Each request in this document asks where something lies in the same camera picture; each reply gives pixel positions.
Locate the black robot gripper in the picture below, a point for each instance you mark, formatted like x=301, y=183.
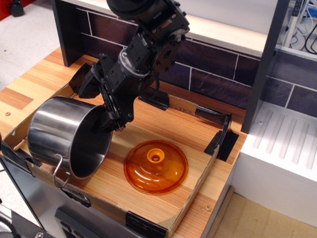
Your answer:
x=119, y=83

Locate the stainless steel pot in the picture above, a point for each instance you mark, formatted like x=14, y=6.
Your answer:
x=61, y=133

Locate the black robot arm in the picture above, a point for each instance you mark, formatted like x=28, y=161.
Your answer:
x=162, y=28

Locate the orange transparent pot lid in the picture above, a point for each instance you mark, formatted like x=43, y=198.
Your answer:
x=156, y=167

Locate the black object on floor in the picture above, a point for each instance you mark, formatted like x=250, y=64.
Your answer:
x=16, y=8

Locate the light wooden shelf ledge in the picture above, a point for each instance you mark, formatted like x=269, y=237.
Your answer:
x=206, y=31

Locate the white ribbed drainboard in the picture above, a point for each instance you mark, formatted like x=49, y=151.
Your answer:
x=284, y=138

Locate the dark grey vertical post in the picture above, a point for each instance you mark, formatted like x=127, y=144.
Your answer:
x=266, y=64

